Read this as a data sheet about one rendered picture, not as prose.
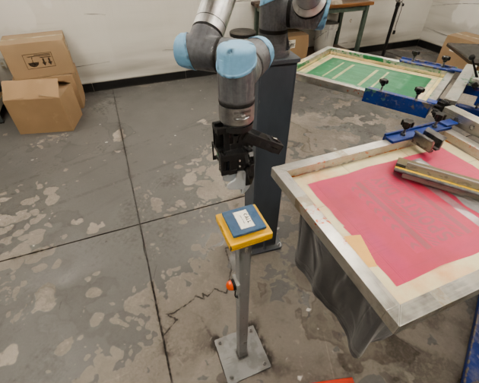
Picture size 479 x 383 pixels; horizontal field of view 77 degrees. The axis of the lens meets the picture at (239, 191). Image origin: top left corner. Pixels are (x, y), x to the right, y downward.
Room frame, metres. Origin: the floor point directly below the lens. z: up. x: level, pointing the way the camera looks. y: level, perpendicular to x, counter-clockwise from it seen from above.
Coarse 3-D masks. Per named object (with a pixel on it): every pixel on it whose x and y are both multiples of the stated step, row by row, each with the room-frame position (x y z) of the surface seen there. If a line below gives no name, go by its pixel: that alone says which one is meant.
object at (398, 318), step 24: (384, 144) 0.96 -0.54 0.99; (408, 144) 1.00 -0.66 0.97; (456, 144) 1.00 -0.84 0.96; (288, 168) 0.81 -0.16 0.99; (312, 168) 0.84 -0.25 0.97; (288, 192) 0.71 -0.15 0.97; (312, 216) 0.59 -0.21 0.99; (336, 240) 0.50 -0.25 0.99; (360, 264) 0.43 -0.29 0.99; (360, 288) 0.38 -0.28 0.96; (384, 288) 0.36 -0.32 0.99; (456, 288) 0.36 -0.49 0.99; (384, 312) 0.31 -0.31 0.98; (408, 312) 0.31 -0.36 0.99; (432, 312) 0.31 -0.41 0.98
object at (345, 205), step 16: (432, 160) 0.91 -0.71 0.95; (448, 160) 0.91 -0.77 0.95; (464, 160) 0.91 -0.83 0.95; (352, 176) 0.81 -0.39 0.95; (368, 176) 0.81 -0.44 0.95; (320, 192) 0.73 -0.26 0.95; (336, 192) 0.73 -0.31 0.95; (352, 192) 0.73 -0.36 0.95; (432, 192) 0.73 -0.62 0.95; (336, 208) 0.66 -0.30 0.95; (352, 208) 0.66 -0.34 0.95; (368, 208) 0.66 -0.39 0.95
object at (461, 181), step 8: (408, 168) 0.81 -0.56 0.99; (416, 168) 0.80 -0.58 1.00; (424, 168) 0.79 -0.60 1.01; (408, 176) 0.80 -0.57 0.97; (432, 176) 0.77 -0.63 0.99; (440, 176) 0.76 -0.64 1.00; (448, 176) 0.75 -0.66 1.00; (456, 176) 0.74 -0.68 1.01; (424, 184) 0.77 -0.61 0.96; (432, 184) 0.76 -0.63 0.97; (464, 184) 0.72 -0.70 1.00; (472, 184) 0.71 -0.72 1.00; (456, 192) 0.72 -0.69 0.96; (464, 192) 0.71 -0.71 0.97
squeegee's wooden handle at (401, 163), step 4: (400, 160) 0.85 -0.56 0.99; (404, 160) 0.86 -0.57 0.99; (408, 160) 0.86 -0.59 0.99; (396, 164) 0.83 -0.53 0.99; (400, 164) 0.82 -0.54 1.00; (404, 164) 0.82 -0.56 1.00; (420, 164) 0.84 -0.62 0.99; (424, 164) 0.84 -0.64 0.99; (404, 168) 0.81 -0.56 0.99; (432, 168) 0.81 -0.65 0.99; (436, 168) 0.82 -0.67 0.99; (448, 172) 0.79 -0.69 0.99; (464, 176) 0.77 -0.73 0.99; (476, 180) 0.75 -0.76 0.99
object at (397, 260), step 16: (448, 192) 0.73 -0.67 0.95; (448, 208) 0.66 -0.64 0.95; (464, 208) 0.66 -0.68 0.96; (352, 224) 0.59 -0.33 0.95; (368, 224) 0.59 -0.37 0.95; (384, 224) 0.59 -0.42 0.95; (368, 240) 0.53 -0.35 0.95; (384, 240) 0.53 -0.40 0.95; (400, 240) 0.53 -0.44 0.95; (464, 240) 0.53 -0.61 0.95; (384, 256) 0.48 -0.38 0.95; (400, 256) 0.48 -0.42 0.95; (416, 256) 0.48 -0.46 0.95; (432, 256) 0.48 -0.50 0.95; (448, 256) 0.48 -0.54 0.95; (464, 256) 0.48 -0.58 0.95; (384, 272) 0.43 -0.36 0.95; (400, 272) 0.43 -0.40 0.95; (416, 272) 0.43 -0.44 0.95
